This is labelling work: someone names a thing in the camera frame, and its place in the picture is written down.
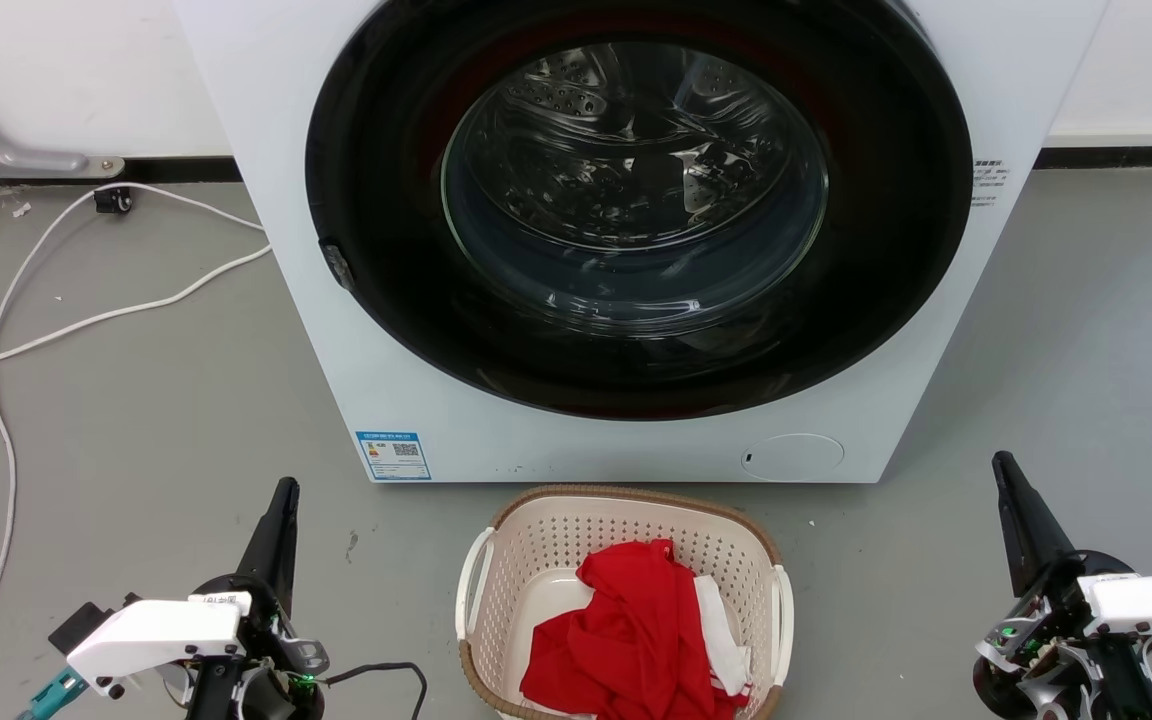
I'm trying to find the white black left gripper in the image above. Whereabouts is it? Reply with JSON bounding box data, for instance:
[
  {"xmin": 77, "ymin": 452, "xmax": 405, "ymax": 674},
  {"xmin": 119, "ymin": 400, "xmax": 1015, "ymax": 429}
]
[{"xmin": 48, "ymin": 477, "xmax": 330, "ymax": 720}]

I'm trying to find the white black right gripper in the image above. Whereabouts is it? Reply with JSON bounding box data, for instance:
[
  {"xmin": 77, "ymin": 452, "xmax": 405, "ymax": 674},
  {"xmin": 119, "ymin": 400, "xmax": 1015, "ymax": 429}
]
[{"xmin": 972, "ymin": 451, "xmax": 1152, "ymax": 720}]

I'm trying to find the beige perforated laundry basket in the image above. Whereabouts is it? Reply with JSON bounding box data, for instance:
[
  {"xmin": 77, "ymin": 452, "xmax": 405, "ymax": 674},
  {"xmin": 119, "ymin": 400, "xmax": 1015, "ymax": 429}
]
[{"xmin": 454, "ymin": 485, "xmax": 795, "ymax": 720}]

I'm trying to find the blue energy label sticker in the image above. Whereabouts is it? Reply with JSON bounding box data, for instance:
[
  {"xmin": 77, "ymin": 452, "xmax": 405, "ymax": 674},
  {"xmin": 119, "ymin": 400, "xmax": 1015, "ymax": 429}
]
[{"xmin": 355, "ymin": 431, "xmax": 433, "ymax": 483}]

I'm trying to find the round white filter cover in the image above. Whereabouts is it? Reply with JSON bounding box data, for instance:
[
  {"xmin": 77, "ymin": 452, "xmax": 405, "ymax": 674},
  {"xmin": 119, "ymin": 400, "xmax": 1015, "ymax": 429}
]
[{"xmin": 741, "ymin": 433, "xmax": 846, "ymax": 482}]

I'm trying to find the white garment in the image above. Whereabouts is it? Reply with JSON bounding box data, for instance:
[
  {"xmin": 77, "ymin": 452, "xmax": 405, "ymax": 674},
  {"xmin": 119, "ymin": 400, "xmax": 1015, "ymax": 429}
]
[{"xmin": 693, "ymin": 575, "xmax": 755, "ymax": 698}]

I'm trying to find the white front-load washing machine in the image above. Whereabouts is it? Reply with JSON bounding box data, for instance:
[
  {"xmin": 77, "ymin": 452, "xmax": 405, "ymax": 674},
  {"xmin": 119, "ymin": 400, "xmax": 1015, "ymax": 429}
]
[{"xmin": 171, "ymin": 0, "xmax": 1112, "ymax": 485}]

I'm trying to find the grey printed warning label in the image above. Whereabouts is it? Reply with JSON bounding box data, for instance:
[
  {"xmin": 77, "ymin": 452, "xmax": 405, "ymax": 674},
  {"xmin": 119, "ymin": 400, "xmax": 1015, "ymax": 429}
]
[{"xmin": 970, "ymin": 158, "xmax": 1010, "ymax": 208}]

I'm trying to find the red garment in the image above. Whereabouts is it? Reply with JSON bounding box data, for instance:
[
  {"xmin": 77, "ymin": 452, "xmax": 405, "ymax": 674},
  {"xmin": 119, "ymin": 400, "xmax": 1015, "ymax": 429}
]
[{"xmin": 519, "ymin": 540, "xmax": 749, "ymax": 720}]

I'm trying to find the black round glass washer door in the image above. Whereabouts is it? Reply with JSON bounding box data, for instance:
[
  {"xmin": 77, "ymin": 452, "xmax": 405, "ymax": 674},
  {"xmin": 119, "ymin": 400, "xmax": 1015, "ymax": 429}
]
[{"xmin": 304, "ymin": 0, "xmax": 975, "ymax": 422}]

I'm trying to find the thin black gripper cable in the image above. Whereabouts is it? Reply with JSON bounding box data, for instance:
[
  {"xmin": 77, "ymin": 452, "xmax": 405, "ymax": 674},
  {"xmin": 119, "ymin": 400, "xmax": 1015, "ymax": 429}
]
[{"xmin": 321, "ymin": 661, "xmax": 429, "ymax": 720}]

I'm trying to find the long white power cable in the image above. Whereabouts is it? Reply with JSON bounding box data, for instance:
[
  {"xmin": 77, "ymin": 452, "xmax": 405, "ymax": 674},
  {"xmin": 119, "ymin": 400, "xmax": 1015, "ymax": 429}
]
[{"xmin": 0, "ymin": 181, "xmax": 268, "ymax": 719}]

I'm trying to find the white hose cable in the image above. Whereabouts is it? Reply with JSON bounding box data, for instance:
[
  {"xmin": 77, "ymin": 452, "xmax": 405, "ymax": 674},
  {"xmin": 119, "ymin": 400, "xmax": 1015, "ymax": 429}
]
[{"xmin": 0, "ymin": 243, "xmax": 273, "ymax": 382}]

